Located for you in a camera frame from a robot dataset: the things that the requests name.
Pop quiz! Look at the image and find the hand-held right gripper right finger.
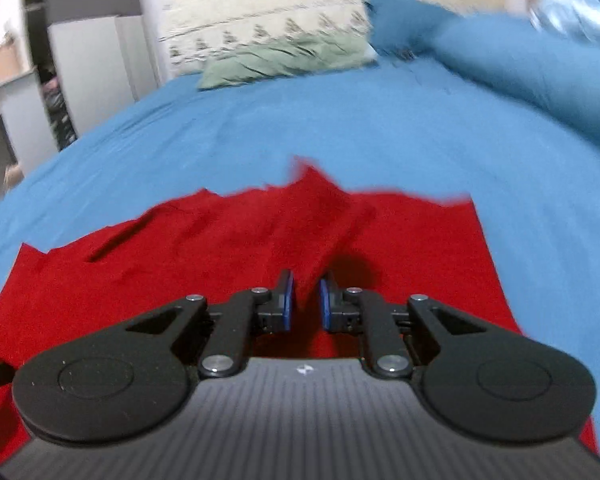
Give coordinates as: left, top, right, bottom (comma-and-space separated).
319, 270, 488, 380

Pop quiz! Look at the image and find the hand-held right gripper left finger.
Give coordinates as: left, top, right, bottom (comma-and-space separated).
125, 269, 296, 378

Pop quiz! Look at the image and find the red cloth garment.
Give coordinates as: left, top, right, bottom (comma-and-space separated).
0, 157, 600, 467

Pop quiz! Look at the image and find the green pillow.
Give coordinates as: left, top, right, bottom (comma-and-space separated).
198, 35, 378, 91

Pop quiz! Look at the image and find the grey side shelf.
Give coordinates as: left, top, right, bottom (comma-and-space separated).
0, 30, 61, 216

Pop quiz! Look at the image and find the cream patterned pillow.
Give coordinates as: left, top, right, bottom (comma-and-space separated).
161, 0, 507, 77

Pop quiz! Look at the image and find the blue duvet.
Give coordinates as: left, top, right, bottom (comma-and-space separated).
362, 0, 600, 161

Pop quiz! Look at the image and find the grey white wardrobe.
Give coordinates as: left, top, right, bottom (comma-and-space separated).
22, 0, 161, 151

